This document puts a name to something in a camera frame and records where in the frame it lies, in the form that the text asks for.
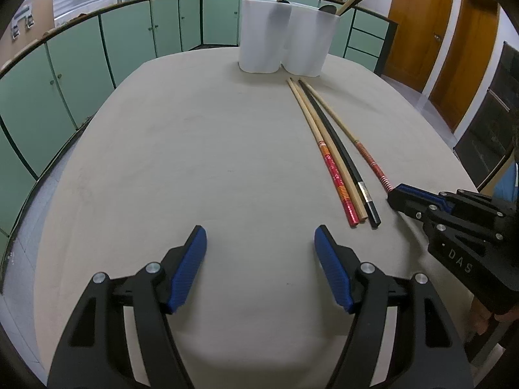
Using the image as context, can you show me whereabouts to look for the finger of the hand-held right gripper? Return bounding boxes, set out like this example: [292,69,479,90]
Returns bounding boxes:
[396,184,508,214]
[386,190,452,226]

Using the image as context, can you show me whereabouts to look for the white wall-mounted device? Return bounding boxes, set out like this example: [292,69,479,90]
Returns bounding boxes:
[11,4,35,40]

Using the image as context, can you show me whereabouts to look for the brown wooden chopstick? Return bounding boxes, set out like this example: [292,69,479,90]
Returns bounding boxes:
[290,78,369,219]

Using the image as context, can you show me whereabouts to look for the green lower kitchen cabinets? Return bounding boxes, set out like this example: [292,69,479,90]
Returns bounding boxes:
[0,0,398,248]

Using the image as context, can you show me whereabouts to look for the person's blue clothing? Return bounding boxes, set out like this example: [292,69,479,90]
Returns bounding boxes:
[492,162,519,203]

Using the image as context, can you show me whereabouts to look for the white two-compartment utensil holder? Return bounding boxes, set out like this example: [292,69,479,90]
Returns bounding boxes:
[237,0,342,78]

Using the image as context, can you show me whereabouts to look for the wooden board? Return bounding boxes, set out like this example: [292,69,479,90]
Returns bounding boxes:
[0,0,55,63]

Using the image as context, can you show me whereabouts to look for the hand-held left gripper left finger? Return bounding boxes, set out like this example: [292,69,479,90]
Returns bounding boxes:
[48,225,208,389]

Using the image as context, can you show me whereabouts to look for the black glass cabinet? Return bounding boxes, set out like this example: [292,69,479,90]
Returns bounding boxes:
[462,41,519,189]

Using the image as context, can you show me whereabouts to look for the person's right hand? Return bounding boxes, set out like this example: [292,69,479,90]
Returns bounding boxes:
[469,297,502,335]

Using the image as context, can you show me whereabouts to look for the wooden door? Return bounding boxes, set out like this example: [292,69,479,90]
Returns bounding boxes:
[429,0,500,132]
[381,0,457,94]

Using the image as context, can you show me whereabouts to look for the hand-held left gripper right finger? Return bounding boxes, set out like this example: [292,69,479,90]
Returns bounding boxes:
[314,225,475,389]

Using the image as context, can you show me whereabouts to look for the bamboo chopstick red striped end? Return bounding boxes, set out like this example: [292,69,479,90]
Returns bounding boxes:
[302,81,395,194]

